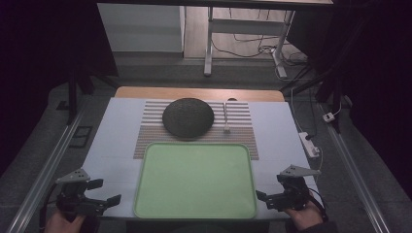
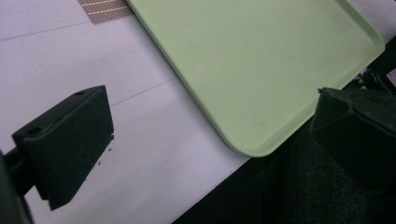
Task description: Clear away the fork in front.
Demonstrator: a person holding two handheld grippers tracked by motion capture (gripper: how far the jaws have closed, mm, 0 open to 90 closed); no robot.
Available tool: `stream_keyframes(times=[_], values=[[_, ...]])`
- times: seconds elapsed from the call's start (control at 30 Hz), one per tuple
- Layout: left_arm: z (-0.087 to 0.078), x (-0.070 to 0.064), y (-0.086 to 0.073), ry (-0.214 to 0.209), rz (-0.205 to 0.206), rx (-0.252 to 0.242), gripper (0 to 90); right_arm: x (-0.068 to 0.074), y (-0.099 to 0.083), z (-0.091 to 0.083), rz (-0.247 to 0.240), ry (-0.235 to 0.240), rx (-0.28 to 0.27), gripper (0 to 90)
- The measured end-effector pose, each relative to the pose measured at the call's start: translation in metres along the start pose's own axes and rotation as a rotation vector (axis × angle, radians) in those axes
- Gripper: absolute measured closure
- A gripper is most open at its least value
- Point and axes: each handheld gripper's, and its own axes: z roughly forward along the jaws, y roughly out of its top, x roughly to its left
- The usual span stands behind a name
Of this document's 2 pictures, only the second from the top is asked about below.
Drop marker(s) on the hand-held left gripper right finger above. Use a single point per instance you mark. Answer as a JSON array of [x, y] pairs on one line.
[[355, 137]]

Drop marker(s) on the brown woven mat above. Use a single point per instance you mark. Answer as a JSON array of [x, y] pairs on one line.
[[106, 10]]

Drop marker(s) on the light green plastic tray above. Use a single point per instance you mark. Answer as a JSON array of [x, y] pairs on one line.
[[258, 68]]

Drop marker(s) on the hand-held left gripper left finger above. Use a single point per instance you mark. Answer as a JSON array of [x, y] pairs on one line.
[[67, 146]]

